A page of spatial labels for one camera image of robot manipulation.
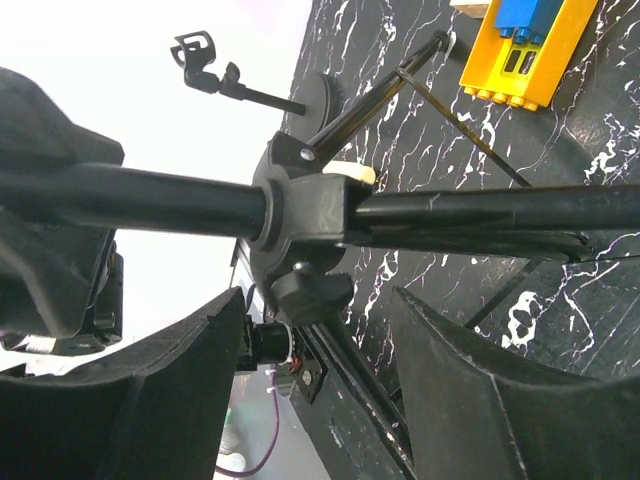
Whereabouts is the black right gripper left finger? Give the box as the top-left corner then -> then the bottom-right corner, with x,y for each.
1,288 -> 245,479

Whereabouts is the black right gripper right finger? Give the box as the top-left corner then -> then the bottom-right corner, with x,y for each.
392,288 -> 639,479

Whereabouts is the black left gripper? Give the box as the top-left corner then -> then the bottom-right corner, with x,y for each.
1,209 -> 124,357

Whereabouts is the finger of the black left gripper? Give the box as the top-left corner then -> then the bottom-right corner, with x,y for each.
1,68 -> 124,173

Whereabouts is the black music stand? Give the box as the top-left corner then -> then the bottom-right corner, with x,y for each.
0,29 -> 640,480

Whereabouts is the black microphone stand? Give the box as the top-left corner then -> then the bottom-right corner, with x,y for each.
170,30 -> 340,141

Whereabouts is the yellow blue block toy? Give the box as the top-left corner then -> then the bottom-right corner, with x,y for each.
459,1 -> 597,111

